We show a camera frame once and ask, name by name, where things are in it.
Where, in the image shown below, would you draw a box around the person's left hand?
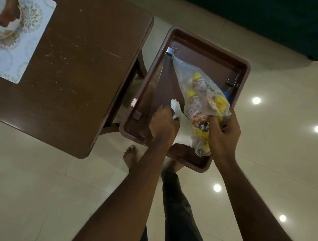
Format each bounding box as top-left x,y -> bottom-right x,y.
148,105 -> 181,147

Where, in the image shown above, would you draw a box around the person's right hand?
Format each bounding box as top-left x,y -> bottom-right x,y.
207,107 -> 242,164

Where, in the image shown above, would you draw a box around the white tissue napkin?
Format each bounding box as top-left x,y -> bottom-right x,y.
170,99 -> 194,147

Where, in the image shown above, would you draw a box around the brown plastic tray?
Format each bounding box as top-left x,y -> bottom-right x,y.
119,25 -> 251,173

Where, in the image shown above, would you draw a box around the clear zip bag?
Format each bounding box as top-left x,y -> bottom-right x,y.
171,52 -> 232,157

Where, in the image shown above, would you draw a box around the white gold placemat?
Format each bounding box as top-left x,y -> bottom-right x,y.
0,0 -> 57,84

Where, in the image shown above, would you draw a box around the person's left forearm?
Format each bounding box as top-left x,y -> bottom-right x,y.
72,139 -> 174,241

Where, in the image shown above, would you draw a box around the person's right forearm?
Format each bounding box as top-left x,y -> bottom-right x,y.
213,154 -> 293,241

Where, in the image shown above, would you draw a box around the person's right foot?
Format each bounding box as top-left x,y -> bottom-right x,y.
161,159 -> 186,174

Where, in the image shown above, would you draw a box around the person's dark trousers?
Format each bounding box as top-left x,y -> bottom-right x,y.
140,168 -> 204,241

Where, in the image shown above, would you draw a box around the brown wooden table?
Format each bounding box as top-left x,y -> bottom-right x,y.
0,0 -> 154,160

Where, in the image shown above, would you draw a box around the green fabric sofa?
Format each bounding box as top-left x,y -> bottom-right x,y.
185,0 -> 318,61

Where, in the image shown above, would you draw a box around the oval leaf-print platter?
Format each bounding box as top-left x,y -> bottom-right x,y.
0,0 -> 22,41

